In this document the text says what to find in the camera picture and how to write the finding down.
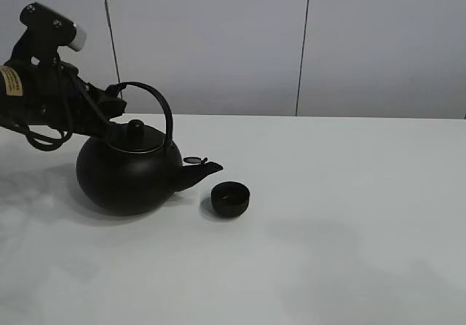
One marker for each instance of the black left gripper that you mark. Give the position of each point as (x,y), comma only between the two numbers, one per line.
(56,97)

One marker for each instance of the black cast iron teapot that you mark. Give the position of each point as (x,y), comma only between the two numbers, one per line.
(141,174)

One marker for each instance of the small black teacup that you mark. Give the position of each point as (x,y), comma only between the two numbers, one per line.
(230,199)

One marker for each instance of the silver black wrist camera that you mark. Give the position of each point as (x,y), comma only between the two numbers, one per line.
(46,31)

